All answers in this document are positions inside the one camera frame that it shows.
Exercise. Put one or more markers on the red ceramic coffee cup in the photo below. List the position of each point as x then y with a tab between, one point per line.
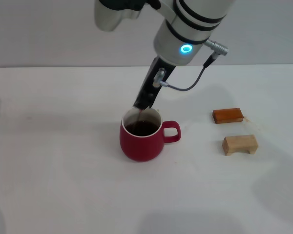
141	148

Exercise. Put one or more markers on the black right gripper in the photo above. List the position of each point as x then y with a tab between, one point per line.
156	75

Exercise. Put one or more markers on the dark orange wooden block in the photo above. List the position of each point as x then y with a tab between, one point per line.
227	115

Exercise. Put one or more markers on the light wooden arch block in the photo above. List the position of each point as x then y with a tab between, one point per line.
236	143

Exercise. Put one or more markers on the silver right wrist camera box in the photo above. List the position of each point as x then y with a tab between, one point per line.
107	17

